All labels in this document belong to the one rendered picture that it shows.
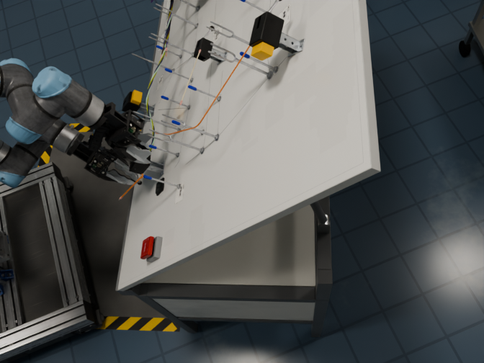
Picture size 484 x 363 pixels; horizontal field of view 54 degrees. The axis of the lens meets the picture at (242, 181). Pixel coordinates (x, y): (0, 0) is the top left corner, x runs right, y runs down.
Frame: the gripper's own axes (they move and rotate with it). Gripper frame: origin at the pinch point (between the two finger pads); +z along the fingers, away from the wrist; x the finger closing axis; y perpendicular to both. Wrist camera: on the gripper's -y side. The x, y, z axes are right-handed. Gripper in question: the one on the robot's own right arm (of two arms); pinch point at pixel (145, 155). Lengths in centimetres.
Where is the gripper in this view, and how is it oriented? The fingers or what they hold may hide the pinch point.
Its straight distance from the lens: 134.3
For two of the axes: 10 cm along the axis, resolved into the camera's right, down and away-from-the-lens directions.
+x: -0.2, -8.5, 5.2
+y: 8.4, -3.0, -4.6
